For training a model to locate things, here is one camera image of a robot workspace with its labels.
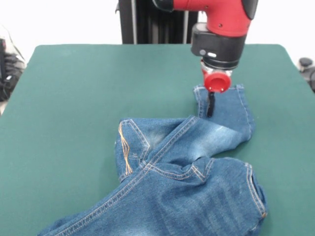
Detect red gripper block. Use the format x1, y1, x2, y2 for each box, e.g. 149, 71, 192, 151
200, 62, 233, 118

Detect blue denim jeans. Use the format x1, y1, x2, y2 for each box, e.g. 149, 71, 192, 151
36, 84, 269, 236

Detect black round-topped device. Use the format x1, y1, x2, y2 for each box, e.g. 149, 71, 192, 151
299, 57, 315, 93

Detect dark green table cloth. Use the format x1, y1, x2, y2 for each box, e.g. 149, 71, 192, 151
0, 43, 315, 236

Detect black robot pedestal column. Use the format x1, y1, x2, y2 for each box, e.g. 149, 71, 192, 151
115, 0, 200, 45

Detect black equipment with cables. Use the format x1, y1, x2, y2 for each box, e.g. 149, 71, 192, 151
0, 22, 27, 103

